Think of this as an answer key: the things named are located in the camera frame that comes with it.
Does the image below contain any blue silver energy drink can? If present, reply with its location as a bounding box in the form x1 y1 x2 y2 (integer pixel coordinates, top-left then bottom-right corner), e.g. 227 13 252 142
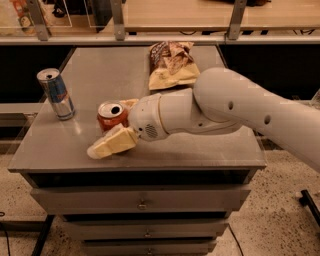
37 68 75 120

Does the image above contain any bottom grey drawer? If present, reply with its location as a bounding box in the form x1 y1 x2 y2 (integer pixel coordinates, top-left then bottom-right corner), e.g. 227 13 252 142
83 239 216 256

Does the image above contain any right metal rail bracket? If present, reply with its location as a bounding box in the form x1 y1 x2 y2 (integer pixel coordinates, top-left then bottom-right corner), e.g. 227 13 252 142
227 0 247 40

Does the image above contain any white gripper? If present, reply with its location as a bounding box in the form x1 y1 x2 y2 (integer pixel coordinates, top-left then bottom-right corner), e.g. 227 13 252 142
87 94 168 159

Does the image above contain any black floor frame bar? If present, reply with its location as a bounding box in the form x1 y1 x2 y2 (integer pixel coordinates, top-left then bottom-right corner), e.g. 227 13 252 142
0 215 54 256
299 190 320 226

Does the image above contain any yellow brown chip bag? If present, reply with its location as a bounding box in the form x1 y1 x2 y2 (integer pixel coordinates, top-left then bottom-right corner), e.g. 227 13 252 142
149 41 200 90

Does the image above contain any grey drawer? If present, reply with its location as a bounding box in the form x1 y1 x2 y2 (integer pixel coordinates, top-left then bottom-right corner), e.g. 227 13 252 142
65 219 227 240
83 239 216 256
31 185 250 215

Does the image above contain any middle grey drawer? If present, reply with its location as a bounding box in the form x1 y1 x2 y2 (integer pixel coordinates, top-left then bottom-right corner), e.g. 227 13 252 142
65 219 227 240

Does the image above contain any middle metal rail bracket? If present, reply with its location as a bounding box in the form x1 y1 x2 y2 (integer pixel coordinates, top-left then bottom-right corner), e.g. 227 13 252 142
110 0 126 41

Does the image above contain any top grey drawer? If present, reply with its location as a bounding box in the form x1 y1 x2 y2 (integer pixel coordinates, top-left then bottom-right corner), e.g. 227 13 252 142
31 185 250 215

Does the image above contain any grey drawer cabinet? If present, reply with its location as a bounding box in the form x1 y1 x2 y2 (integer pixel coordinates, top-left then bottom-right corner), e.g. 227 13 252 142
9 47 266 245

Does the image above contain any left metal rail bracket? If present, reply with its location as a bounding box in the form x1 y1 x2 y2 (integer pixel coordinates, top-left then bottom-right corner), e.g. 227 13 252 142
26 0 50 41

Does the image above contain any metal rail bracket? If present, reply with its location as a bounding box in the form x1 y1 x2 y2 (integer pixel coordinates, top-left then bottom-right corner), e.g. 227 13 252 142
26 0 50 41
227 0 247 40
110 0 126 41

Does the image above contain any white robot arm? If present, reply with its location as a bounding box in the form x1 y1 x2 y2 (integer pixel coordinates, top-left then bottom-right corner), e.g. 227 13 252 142
87 67 320 170

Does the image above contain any red coca-cola can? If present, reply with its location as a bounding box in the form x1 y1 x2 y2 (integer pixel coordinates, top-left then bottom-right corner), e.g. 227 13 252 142
97 101 128 133

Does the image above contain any black floor frame bar left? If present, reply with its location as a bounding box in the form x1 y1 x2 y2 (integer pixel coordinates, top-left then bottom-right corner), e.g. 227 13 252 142
0 215 54 256

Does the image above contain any black floor frame bar right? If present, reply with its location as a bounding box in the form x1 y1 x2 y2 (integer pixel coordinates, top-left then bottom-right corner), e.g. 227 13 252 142
299 190 320 226

